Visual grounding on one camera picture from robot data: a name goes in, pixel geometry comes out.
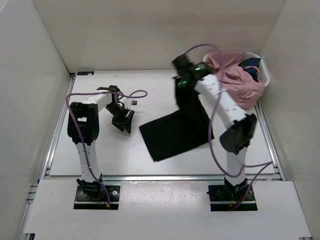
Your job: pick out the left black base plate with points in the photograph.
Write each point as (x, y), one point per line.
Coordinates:
(83, 201)

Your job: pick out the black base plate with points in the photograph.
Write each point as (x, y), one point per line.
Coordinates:
(221, 200)
(83, 201)

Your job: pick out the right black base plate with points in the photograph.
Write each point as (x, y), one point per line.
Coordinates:
(221, 200)

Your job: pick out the blue white label sticker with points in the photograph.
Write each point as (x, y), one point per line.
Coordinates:
(85, 73)

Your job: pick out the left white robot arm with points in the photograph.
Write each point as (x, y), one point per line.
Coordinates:
(83, 128)

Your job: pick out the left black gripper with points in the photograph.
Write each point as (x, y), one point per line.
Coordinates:
(121, 124)

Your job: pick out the black trousers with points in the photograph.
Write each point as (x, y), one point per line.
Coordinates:
(183, 130)

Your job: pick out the pink garment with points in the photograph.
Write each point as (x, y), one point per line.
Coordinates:
(240, 85)

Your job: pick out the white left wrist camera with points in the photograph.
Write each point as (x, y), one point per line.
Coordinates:
(129, 102)

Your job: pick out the white plastic basket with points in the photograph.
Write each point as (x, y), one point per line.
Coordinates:
(265, 72)

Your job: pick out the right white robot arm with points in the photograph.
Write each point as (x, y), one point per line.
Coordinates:
(239, 125)

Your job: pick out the aluminium frame rail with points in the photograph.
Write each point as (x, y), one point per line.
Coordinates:
(214, 177)

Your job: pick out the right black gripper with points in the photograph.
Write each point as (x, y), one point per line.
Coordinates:
(177, 80)

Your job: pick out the dark blue garment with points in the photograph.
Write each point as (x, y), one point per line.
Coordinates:
(251, 66)

